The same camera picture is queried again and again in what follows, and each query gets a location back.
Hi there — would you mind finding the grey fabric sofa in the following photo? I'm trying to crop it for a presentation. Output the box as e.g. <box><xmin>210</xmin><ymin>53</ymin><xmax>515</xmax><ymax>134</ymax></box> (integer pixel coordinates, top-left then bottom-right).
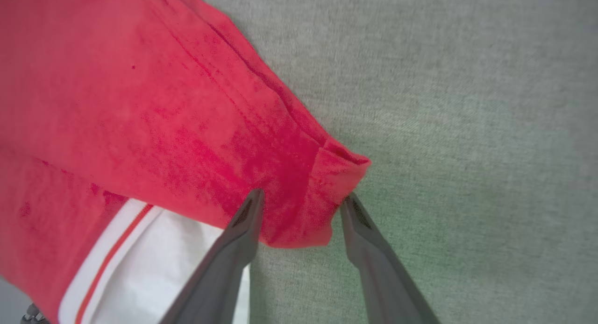
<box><xmin>191</xmin><ymin>0</ymin><xmax>598</xmax><ymax>324</ymax></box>

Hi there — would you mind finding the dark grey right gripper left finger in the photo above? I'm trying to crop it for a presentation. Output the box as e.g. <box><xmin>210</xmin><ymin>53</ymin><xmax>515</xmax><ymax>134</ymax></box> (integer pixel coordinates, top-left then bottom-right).
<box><xmin>158</xmin><ymin>188</ymin><xmax>265</xmax><ymax>324</ymax></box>

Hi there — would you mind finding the red and white sports garment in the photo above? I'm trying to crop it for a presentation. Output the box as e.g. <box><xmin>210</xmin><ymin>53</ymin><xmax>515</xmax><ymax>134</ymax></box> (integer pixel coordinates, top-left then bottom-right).
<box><xmin>0</xmin><ymin>0</ymin><xmax>372</xmax><ymax>324</ymax></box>

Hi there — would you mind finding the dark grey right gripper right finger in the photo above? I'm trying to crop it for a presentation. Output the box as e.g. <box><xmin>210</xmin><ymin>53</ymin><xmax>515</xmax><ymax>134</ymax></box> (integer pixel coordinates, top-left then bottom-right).
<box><xmin>340</xmin><ymin>193</ymin><xmax>441</xmax><ymax>324</ymax></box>

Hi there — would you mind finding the grey metal part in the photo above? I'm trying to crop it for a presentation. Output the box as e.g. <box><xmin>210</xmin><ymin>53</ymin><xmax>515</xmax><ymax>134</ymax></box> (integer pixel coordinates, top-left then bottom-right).
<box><xmin>20</xmin><ymin>303</ymin><xmax>50</xmax><ymax>324</ymax></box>

